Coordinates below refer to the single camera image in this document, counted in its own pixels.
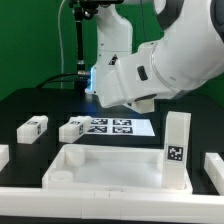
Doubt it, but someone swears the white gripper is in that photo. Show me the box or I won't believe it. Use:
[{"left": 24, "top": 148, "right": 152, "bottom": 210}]
[{"left": 98, "top": 48, "right": 167, "bottom": 108}]

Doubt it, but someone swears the white desk top tray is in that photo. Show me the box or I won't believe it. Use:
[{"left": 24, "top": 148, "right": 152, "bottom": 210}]
[{"left": 42, "top": 144, "right": 193, "bottom": 194}]

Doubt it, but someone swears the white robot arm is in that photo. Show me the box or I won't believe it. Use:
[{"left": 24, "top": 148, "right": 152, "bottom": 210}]
[{"left": 69, "top": 0, "right": 224, "bottom": 113}]

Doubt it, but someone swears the fiducial marker sheet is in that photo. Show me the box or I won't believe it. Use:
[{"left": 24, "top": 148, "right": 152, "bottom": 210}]
[{"left": 86, "top": 118, "right": 154, "bottom": 136}]

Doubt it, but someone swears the white left fence block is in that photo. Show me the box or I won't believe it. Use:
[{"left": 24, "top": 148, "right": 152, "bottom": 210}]
[{"left": 0, "top": 145, "right": 9, "bottom": 172}]

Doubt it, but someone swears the black cable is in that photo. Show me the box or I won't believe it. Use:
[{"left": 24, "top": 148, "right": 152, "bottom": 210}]
[{"left": 35, "top": 73, "right": 91, "bottom": 89}]

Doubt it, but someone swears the white cable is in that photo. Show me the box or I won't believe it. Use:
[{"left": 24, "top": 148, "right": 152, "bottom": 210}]
[{"left": 57, "top": 0, "right": 68, "bottom": 90}]

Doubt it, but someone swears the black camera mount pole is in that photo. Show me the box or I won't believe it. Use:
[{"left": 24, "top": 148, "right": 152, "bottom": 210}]
[{"left": 73, "top": 7, "right": 89, "bottom": 93}]

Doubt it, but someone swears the white right fence rail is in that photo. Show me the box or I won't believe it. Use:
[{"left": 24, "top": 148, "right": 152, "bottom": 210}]
[{"left": 204, "top": 153, "right": 224, "bottom": 196}]

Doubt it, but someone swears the white fence rail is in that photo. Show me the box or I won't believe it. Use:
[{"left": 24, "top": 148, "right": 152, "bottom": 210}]
[
  {"left": 0, "top": 187, "right": 224, "bottom": 224},
  {"left": 204, "top": 153, "right": 224, "bottom": 196}
]

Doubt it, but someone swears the white front fence rail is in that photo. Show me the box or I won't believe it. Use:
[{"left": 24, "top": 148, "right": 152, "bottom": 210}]
[{"left": 0, "top": 187, "right": 224, "bottom": 224}]

